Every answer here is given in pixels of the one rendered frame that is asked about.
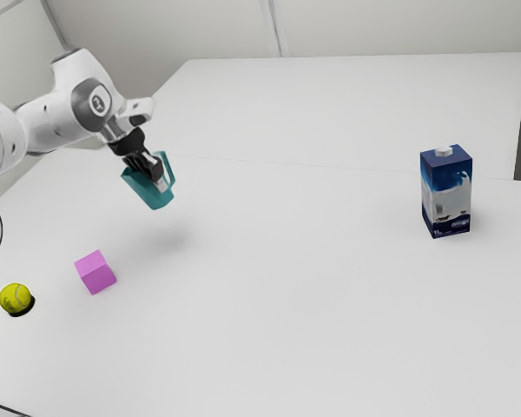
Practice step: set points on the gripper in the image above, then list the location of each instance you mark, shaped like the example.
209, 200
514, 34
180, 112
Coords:
128, 142

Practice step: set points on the teal faceted mug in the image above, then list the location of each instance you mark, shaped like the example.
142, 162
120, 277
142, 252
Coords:
154, 191

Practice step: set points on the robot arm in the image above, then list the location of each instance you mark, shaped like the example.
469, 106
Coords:
48, 117

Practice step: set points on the pink cube block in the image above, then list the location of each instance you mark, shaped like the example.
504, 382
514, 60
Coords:
94, 272

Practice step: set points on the yellow tennis ball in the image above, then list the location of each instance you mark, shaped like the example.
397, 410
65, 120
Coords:
15, 297

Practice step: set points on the blue and white carton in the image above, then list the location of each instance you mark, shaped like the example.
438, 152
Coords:
446, 191

